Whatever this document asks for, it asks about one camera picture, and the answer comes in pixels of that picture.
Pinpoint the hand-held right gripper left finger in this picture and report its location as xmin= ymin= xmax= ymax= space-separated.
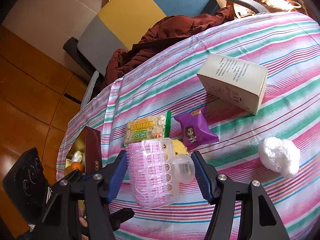
xmin=37 ymin=150 xmax=128 ymax=240

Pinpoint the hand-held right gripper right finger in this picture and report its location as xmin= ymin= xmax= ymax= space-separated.
xmin=190 ymin=151 xmax=290 ymax=240

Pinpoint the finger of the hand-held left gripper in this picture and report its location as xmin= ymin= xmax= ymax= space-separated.
xmin=110 ymin=207 xmax=135 ymax=230

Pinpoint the pink hair roller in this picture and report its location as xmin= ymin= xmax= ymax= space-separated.
xmin=126 ymin=138 xmax=196 ymax=210

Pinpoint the yellow sock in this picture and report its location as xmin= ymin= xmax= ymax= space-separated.
xmin=172 ymin=139 xmax=190 ymax=157

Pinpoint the gold tin box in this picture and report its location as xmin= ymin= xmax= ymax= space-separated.
xmin=57 ymin=126 xmax=102 ymax=178

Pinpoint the purple snack packet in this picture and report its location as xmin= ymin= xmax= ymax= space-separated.
xmin=174 ymin=105 xmax=219 ymax=152

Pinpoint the cracker packet with green ends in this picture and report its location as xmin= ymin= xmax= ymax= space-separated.
xmin=122 ymin=110 xmax=173 ymax=147

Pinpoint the beige carton box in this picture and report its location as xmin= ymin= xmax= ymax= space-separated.
xmin=197 ymin=54 xmax=268 ymax=115

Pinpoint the wooden wardrobe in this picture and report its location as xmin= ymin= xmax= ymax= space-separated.
xmin=0 ymin=25 xmax=88 ymax=238

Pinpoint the black rolled mat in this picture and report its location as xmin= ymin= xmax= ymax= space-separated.
xmin=63 ymin=37 xmax=95 ymax=80

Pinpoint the maroon quilted jacket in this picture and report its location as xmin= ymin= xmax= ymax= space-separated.
xmin=104 ymin=5 xmax=235 ymax=88

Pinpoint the grey yellow blue chair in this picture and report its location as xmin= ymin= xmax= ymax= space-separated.
xmin=64 ymin=0 xmax=270 ymax=105

